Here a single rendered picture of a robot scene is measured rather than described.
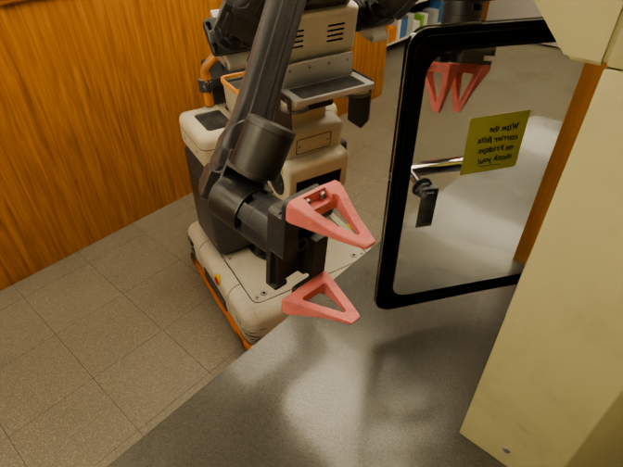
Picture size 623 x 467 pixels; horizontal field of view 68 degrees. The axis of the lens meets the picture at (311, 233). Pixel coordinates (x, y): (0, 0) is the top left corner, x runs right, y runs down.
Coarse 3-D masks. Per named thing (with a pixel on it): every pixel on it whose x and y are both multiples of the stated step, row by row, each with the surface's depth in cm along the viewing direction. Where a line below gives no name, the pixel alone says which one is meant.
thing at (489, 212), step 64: (448, 64) 47; (512, 64) 49; (576, 64) 51; (448, 128) 52; (512, 128) 54; (576, 128) 57; (448, 192) 58; (512, 192) 61; (448, 256) 66; (512, 256) 69
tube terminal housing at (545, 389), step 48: (576, 144) 34; (576, 192) 35; (576, 240) 37; (528, 288) 42; (576, 288) 39; (528, 336) 45; (576, 336) 41; (480, 384) 53; (528, 384) 48; (576, 384) 44; (480, 432) 57; (528, 432) 51; (576, 432) 46
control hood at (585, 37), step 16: (544, 0) 31; (560, 0) 30; (576, 0) 29; (592, 0) 29; (608, 0) 28; (544, 16) 31; (560, 16) 30; (576, 16) 30; (592, 16) 29; (608, 16) 29; (560, 32) 31; (576, 32) 30; (592, 32) 30; (608, 32) 29; (560, 48) 32; (576, 48) 31; (592, 48) 30; (608, 48) 30
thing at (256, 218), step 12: (252, 204) 49; (264, 204) 49; (276, 204) 44; (240, 216) 49; (252, 216) 48; (264, 216) 48; (240, 228) 51; (252, 228) 48; (264, 228) 47; (300, 228) 49; (252, 240) 49; (264, 240) 47; (300, 240) 48; (276, 264) 48; (288, 264) 50; (276, 276) 49; (276, 288) 49
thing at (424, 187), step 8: (424, 184) 56; (416, 192) 57; (424, 192) 55; (432, 192) 55; (424, 200) 56; (432, 200) 56; (424, 208) 57; (432, 208) 57; (424, 216) 57; (432, 216) 58; (416, 224) 58; (424, 224) 58
